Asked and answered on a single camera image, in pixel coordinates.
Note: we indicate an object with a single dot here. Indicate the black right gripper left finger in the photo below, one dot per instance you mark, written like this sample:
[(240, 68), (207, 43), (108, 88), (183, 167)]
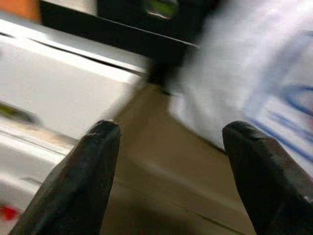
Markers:
[(80, 186)]

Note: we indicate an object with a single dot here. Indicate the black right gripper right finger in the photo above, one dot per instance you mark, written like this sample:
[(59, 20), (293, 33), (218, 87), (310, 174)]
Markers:
[(269, 186)]

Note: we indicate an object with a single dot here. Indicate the small red item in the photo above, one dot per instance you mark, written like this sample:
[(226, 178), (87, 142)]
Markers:
[(8, 212)]

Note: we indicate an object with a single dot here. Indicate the white drawer unit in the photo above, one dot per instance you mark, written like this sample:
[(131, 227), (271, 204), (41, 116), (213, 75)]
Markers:
[(61, 85)]

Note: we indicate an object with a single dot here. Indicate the white cloth with blue print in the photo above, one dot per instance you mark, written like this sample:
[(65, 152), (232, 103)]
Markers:
[(232, 61)]

